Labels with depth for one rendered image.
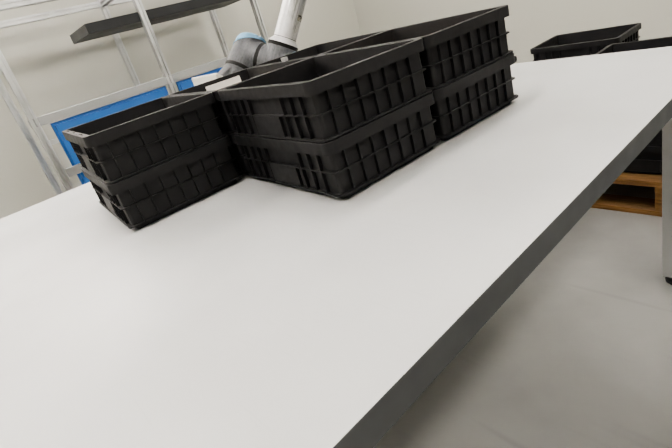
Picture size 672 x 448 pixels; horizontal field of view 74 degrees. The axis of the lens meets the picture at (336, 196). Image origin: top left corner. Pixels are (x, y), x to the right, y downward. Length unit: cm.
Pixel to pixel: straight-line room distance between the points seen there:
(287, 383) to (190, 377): 13
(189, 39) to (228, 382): 394
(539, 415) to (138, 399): 100
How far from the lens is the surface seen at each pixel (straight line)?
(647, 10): 402
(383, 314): 53
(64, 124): 311
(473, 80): 108
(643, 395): 140
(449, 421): 133
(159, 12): 336
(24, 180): 397
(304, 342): 53
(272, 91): 88
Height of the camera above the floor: 102
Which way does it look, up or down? 22 degrees down
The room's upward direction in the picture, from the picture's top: 17 degrees counter-clockwise
